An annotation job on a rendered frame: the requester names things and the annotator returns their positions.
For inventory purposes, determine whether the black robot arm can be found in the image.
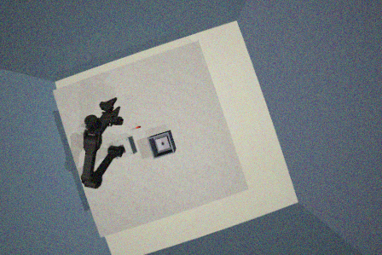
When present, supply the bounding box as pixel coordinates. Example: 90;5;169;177
81;115;125;189

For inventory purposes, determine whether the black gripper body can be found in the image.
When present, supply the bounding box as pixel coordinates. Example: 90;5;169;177
98;101;113;127

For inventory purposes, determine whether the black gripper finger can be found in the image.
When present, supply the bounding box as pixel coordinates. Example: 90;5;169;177
104;97;118;106
111;106;121;117

